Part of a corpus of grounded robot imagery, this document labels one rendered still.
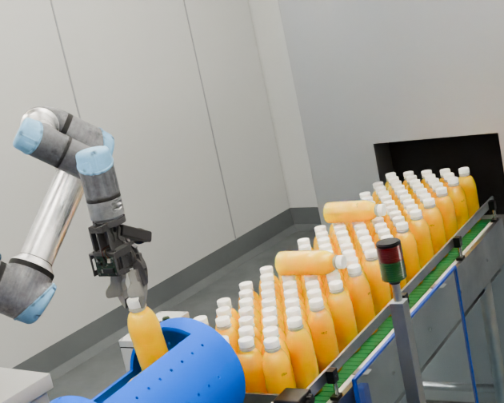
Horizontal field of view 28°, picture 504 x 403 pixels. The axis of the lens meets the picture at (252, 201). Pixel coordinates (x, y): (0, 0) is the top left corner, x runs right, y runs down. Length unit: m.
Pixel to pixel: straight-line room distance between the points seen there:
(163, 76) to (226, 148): 0.77
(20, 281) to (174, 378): 0.50
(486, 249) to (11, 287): 1.83
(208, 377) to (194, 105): 4.58
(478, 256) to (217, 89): 3.65
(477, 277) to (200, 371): 1.55
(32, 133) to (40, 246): 0.40
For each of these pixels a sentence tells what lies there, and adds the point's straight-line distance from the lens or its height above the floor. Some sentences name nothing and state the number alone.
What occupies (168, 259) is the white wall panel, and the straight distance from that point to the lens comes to 6.46.
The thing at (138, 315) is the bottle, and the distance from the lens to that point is 2.23.
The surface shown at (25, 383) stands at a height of 1.15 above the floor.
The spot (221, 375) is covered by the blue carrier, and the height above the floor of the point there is 1.13.
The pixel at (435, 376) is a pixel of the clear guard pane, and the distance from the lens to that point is 3.06.
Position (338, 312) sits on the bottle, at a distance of 2.77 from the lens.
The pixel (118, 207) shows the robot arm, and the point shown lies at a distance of 2.15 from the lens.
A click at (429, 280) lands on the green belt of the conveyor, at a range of 3.29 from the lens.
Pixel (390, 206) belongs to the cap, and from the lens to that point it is 3.43.
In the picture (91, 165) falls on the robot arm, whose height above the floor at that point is 1.66.
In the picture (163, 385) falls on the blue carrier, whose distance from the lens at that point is 2.15.
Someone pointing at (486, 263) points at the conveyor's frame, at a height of 0.80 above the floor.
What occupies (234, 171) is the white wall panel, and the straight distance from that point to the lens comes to 7.00.
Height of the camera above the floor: 2.01
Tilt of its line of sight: 14 degrees down
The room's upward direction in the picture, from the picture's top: 12 degrees counter-clockwise
